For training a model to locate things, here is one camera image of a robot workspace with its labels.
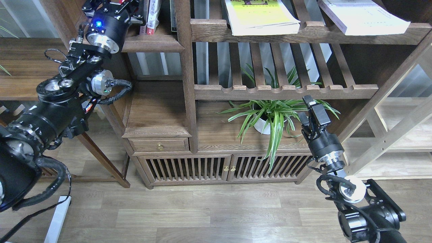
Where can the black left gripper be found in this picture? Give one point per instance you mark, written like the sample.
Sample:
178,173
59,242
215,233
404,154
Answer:
110,22

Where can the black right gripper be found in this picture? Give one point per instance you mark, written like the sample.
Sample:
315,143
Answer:
323,145

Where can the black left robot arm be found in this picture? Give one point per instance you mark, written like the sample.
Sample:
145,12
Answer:
28,177

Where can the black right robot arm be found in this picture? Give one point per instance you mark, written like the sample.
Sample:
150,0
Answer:
366,212

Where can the light wooden shelf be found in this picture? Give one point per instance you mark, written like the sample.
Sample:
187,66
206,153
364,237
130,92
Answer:
401,145

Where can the green spider plant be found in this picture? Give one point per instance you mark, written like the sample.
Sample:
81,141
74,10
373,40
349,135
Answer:
290,107

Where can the white plant pot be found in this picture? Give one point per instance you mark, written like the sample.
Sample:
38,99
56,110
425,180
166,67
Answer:
269,118

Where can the red white upright book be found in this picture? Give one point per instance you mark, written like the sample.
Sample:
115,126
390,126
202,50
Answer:
151,9

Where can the dark upright book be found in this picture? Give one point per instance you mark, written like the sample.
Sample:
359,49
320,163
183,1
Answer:
173,21

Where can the dark wooden side table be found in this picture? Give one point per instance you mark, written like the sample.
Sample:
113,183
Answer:
24,59

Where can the dark wooden bookshelf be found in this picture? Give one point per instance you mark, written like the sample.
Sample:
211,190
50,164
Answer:
352,73

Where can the yellow green book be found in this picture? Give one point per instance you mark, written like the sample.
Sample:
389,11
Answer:
260,18

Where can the white bar on floor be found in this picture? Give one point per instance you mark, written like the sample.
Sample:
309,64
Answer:
58,219

